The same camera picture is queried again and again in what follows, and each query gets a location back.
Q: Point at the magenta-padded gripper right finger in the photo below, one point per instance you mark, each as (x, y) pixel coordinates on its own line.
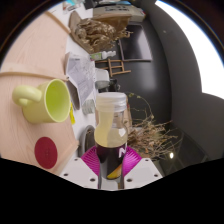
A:
(140, 171)

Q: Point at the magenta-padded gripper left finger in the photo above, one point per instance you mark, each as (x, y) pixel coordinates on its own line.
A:
(81, 171)

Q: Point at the clear drink bottle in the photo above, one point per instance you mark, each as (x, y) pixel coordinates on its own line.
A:
(111, 133)

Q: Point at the grey plant saucer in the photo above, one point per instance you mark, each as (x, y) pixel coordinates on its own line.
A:
(83, 140)

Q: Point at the round ceiling spotlight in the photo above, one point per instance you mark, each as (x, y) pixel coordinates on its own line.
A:
(171, 155)

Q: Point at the dark grey pot, dry plant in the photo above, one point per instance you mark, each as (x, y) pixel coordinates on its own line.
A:
(146, 136)

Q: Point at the flat round red coaster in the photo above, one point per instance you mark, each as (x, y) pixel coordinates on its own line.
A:
(46, 152)

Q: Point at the small yellow marker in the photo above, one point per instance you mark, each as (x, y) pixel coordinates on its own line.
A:
(72, 115)

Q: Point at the yellow-green mug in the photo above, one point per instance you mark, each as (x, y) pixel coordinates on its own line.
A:
(50, 103)

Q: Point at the white chair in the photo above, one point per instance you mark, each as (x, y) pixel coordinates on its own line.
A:
(101, 78)

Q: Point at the printed newspaper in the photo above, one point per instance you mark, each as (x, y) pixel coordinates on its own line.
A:
(81, 73)

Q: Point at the wooden easel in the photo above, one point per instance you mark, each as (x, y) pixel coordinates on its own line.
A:
(116, 71)

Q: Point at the white spray bottle, green label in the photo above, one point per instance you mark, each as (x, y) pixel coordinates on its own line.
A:
(101, 55)

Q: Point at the long white ceiling light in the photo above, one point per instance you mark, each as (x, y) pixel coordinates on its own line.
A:
(200, 50)

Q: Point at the brown carved sculpture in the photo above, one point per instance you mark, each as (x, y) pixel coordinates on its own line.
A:
(96, 33)

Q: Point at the dark wall screen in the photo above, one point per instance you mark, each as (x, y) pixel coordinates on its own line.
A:
(135, 43)

